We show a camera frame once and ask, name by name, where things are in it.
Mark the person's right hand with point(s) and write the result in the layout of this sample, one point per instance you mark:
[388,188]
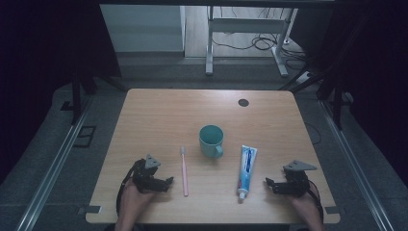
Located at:
[306,207]

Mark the white and blue toothpaste tube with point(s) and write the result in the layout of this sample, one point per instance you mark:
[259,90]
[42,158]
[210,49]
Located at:
[247,170]

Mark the white power strip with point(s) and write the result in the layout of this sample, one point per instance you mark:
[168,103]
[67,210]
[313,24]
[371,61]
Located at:
[304,77]

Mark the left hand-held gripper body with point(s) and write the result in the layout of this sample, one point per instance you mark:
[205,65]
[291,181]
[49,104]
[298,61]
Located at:
[144,179]

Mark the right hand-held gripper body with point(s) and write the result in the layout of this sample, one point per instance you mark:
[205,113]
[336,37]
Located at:
[296,184]

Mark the teal cup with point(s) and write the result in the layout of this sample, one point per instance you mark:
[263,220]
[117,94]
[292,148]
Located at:
[210,146]

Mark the white partition panel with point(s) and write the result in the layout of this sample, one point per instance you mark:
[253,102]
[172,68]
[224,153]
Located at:
[141,29]

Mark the dark curtain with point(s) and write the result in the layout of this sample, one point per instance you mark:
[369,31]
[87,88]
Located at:
[378,64]
[38,48]

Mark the metal floor rail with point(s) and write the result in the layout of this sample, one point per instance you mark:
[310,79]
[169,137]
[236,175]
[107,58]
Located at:
[352,166]
[54,163]

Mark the black metal stand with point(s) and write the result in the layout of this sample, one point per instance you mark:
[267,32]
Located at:
[76,96]
[336,106]

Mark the dark round table grommet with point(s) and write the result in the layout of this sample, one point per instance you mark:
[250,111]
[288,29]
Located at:
[243,102]

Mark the person's left hand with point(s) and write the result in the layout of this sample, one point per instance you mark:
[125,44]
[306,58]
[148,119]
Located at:
[134,202]

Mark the pink toothbrush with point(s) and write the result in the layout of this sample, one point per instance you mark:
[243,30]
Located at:
[184,173]

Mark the white desk frame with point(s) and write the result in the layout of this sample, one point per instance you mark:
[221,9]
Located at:
[243,25]

